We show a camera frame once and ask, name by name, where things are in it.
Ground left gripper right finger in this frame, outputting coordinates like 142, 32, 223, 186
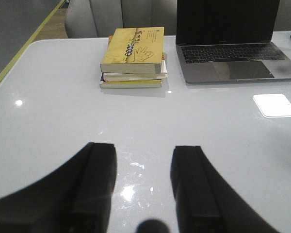
170, 146, 276, 233

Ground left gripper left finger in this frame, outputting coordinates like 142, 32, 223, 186
0, 142, 117, 233

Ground white middle book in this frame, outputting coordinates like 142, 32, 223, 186
101, 53, 167, 82

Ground yellow-edged bottom book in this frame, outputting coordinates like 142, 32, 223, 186
99, 79, 162, 89

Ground yellow top book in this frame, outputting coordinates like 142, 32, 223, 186
100, 27, 164, 74

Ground grey laptop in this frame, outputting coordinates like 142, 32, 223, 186
176, 0, 291, 84

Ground grey left armchair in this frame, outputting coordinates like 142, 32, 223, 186
65, 0, 177, 38

